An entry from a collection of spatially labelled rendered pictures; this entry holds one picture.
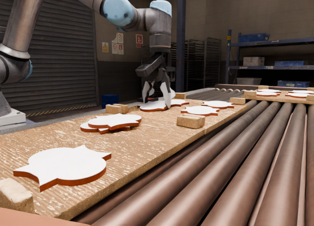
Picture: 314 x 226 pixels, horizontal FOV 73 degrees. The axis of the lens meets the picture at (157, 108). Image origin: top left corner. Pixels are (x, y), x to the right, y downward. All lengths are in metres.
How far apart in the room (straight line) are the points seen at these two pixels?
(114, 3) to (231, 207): 0.55
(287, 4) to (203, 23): 2.05
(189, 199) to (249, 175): 0.12
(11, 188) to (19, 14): 0.78
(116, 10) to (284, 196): 0.56
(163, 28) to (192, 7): 6.05
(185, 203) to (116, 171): 0.11
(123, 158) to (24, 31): 0.74
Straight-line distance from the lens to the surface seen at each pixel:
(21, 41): 1.00
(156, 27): 0.76
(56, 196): 0.29
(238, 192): 0.32
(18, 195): 0.26
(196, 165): 0.40
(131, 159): 0.36
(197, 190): 0.32
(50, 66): 5.55
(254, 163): 0.42
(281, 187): 0.36
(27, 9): 0.97
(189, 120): 0.53
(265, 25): 5.85
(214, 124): 0.59
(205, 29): 6.44
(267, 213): 0.30
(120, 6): 0.64
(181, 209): 0.28
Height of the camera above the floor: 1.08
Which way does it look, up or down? 11 degrees down
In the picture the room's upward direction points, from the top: straight up
